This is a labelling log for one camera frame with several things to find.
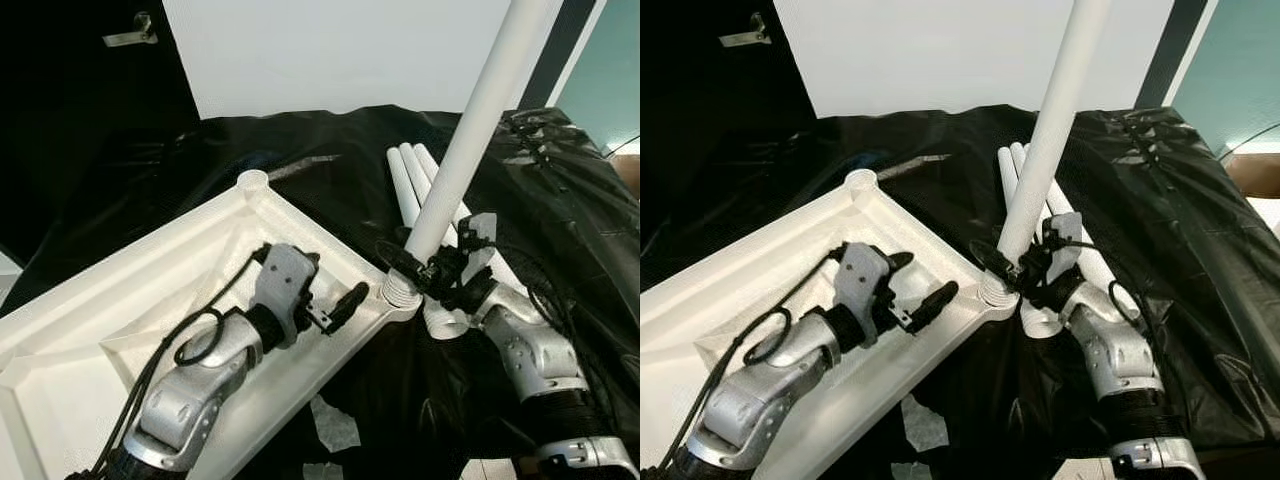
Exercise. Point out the torn white tape patch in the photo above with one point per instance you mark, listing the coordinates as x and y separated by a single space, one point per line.
925 425
335 425

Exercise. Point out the small white tape strip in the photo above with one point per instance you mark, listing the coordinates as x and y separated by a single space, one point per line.
322 472
912 472

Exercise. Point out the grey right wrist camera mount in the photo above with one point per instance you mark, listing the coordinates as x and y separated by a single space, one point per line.
480 232
1060 232

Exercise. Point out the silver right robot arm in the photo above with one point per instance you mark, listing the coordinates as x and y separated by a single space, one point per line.
1110 350
530 350

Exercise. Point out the black vertical frame post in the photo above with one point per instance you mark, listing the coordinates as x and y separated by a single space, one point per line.
560 60
1170 50

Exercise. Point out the black door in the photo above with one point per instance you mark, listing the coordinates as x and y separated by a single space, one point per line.
60 100
700 100

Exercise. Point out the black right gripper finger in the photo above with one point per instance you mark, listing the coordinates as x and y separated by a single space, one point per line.
400 265
990 263

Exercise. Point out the black plastic cover sheet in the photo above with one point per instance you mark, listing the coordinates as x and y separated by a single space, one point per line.
560 250
1180 250

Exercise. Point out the brown wooden furniture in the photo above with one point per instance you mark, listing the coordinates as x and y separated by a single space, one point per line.
1255 175
630 172

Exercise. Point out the teal glass partition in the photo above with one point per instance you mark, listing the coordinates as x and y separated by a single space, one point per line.
615 70
1240 70

